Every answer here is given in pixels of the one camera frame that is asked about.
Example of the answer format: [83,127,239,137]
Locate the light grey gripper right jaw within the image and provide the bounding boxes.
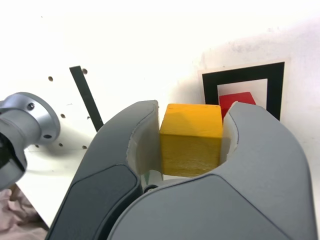
[106,101,313,240]

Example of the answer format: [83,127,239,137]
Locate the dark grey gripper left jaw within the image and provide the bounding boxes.
[46,99,165,240]

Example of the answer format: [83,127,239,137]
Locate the yellow cube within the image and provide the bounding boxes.
[159,103,224,178]

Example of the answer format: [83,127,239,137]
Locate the red cube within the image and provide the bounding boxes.
[218,91,258,118]

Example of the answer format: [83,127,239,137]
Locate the black tape square outline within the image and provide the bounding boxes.
[201,61,285,121]

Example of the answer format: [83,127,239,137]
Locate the black tape strip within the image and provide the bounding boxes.
[69,65,105,133]

